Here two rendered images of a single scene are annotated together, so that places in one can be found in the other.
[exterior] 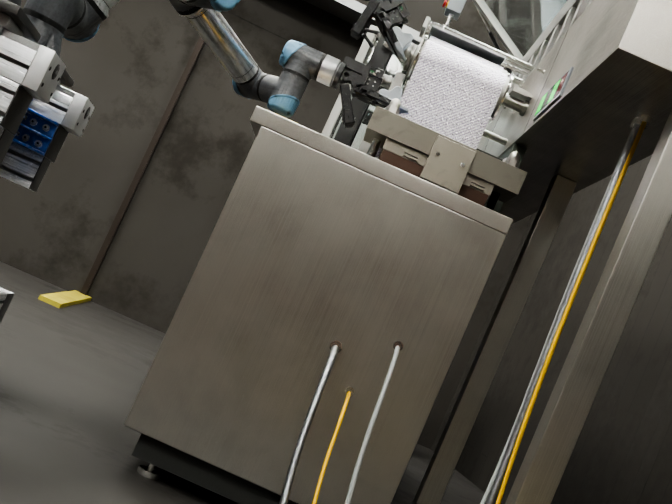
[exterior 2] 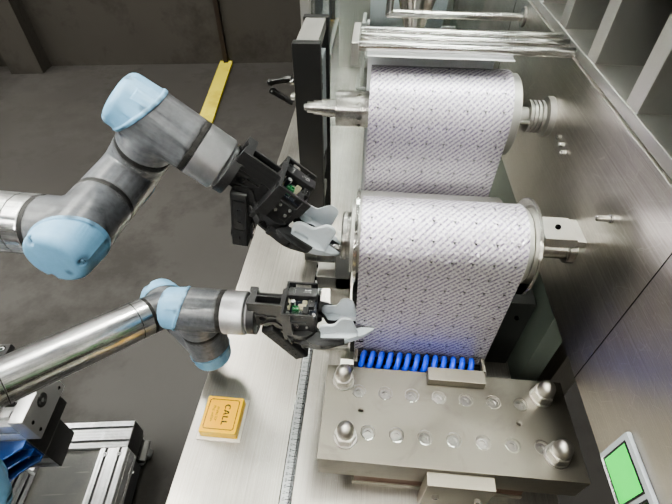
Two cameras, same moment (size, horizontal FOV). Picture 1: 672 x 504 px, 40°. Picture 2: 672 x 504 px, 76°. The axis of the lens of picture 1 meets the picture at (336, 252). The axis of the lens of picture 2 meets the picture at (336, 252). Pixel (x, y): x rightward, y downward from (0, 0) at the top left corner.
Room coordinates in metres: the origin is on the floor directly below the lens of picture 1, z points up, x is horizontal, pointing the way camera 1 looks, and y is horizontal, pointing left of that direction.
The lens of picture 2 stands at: (1.97, 0.01, 1.71)
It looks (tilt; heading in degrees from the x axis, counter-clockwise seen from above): 45 degrees down; 4
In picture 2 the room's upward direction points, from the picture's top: straight up
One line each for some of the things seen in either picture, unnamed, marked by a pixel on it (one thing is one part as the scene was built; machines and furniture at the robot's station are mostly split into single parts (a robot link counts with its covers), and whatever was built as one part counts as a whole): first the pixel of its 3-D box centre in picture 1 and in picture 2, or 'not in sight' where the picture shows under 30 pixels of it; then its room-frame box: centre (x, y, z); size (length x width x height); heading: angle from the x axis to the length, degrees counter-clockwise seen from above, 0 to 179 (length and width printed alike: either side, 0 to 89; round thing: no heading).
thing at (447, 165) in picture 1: (447, 164); (454, 494); (2.19, -0.16, 0.97); 0.10 x 0.03 x 0.11; 89
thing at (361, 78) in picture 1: (359, 81); (285, 313); (2.41, 0.13, 1.12); 0.12 x 0.08 x 0.09; 89
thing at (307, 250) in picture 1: (311, 338); not in sight; (3.41, -0.05, 0.43); 2.52 x 0.64 x 0.86; 179
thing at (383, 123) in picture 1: (442, 155); (443, 425); (2.29, -0.15, 1.00); 0.40 x 0.16 x 0.06; 89
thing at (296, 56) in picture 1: (302, 60); (195, 310); (2.41, 0.29, 1.11); 0.11 x 0.08 x 0.09; 89
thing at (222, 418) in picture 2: not in sight; (222, 416); (2.31, 0.25, 0.91); 0.07 x 0.07 x 0.02; 89
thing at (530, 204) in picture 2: (501, 98); (522, 246); (2.46, -0.24, 1.25); 0.15 x 0.01 x 0.15; 179
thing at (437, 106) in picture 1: (440, 119); (425, 325); (2.41, -0.11, 1.11); 0.23 x 0.01 x 0.18; 89
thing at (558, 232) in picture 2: (521, 93); (560, 231); (2.46, -0.28, 1.28); 0.06 x 0.05 x 0.02; 89
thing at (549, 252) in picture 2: (514, 103); (548, 247); (2.46, -0.28, 1.25); 0.07 x 0.04 x 0.04; 89
